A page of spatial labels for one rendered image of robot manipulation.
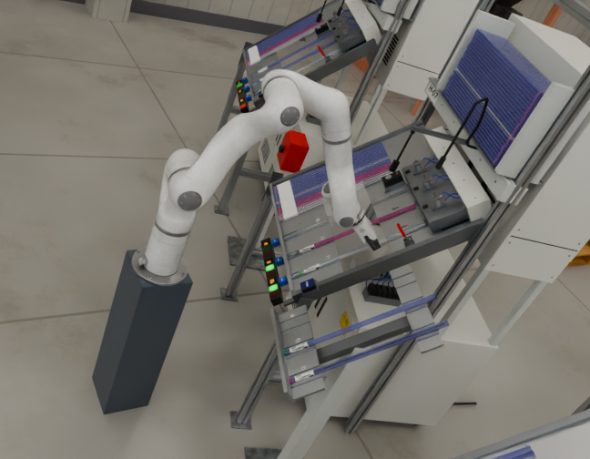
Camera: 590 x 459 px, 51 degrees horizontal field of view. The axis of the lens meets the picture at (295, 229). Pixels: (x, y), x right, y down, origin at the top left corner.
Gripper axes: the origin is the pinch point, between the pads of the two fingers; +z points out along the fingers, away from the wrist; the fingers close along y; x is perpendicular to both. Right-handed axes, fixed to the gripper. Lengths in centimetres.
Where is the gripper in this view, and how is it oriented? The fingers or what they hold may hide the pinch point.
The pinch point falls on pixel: (373, 243)
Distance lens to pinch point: 224.1
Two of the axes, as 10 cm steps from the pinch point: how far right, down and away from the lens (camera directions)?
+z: 5.2, 6.1, 6.0
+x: -8.4, 4.9, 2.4
